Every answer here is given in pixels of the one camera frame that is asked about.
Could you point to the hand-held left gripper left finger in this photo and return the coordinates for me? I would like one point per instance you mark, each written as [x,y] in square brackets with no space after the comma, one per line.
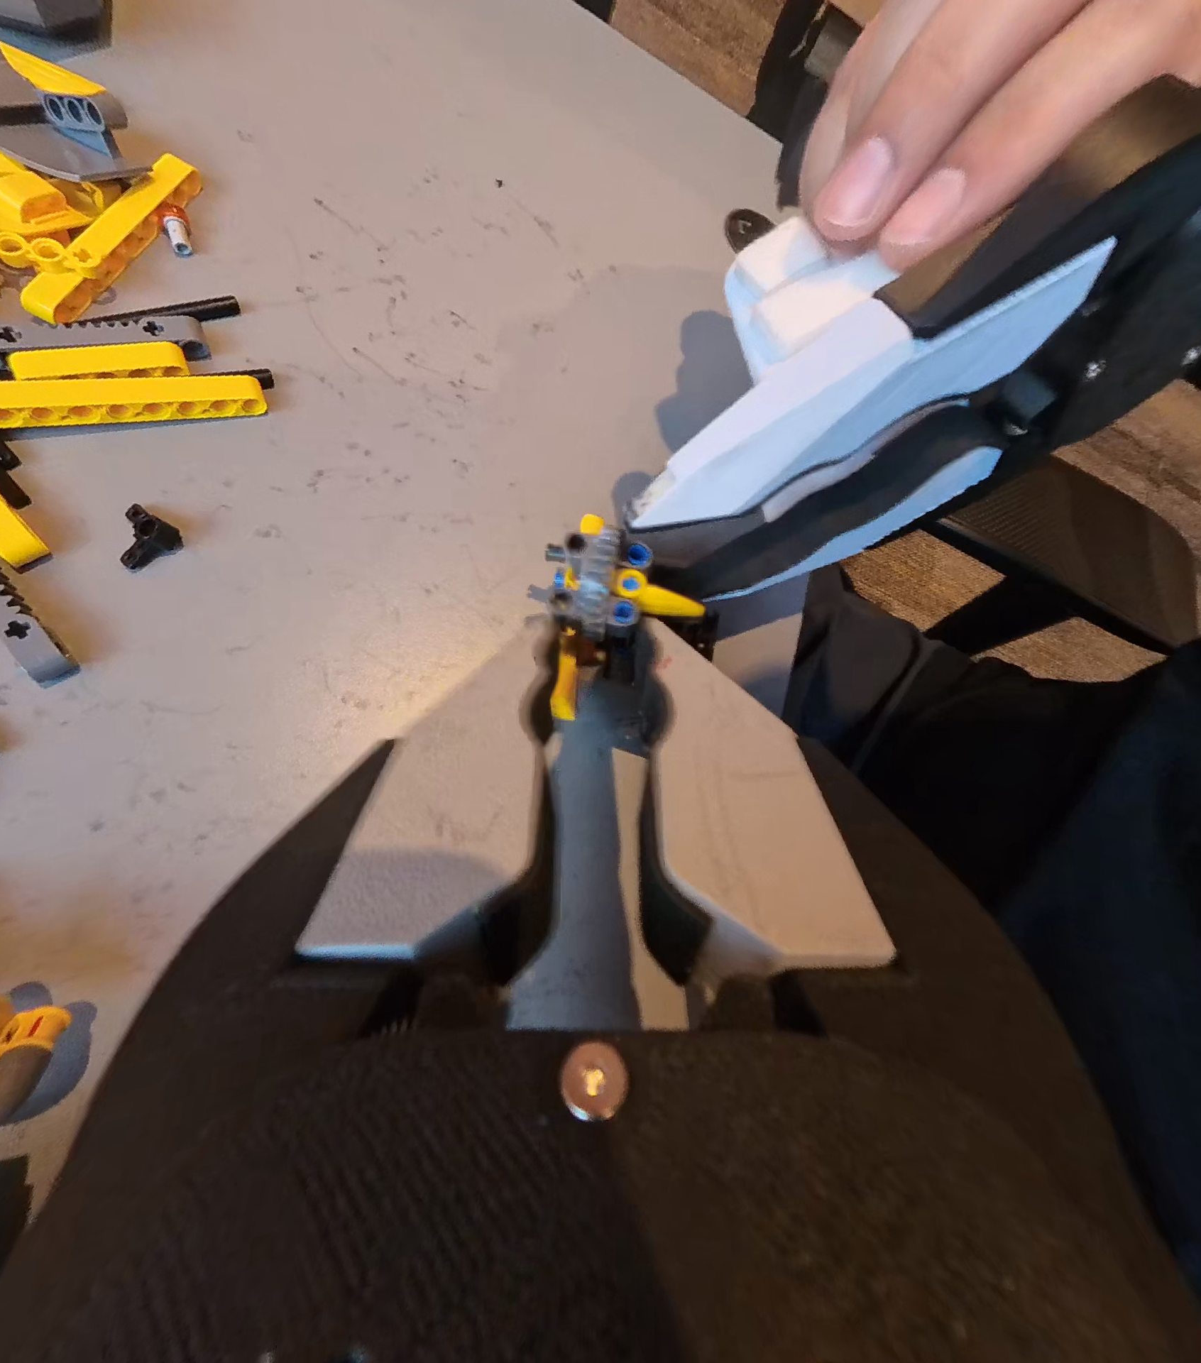
[431,831]

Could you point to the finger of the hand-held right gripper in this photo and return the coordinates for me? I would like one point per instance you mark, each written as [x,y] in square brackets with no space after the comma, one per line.
[878,500]
[824,415]

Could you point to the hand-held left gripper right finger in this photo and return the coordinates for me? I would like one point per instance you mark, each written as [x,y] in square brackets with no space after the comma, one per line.
[771,840]

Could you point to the small yellow grey brick assembly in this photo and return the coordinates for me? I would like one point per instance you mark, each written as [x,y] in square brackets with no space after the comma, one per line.
[564,681]

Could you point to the grey gear brick assembly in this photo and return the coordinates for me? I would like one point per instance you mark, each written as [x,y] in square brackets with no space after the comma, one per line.
[595,575]

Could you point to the black round desk grommet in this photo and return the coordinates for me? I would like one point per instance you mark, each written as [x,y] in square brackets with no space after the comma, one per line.
[750,229]

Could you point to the light grey desk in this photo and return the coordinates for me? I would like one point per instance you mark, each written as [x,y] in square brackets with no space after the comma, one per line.
[345,532]

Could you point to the person's right hand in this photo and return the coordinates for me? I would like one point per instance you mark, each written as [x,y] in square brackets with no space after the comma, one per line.
[984,85]

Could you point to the black office chair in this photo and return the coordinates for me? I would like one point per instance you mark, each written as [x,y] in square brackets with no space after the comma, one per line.
[1091,554]

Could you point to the small black connector brick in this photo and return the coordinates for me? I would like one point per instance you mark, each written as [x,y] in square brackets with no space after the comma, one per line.
[148,535]

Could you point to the cluster of long yellow beams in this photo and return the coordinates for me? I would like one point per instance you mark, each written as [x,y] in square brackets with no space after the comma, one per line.
[100,399]

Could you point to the grey and orange axle pin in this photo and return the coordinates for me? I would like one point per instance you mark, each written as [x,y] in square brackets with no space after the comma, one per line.
[178,231]

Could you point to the grey curved panel brick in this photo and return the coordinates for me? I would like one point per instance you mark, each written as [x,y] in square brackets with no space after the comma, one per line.
[15,106]

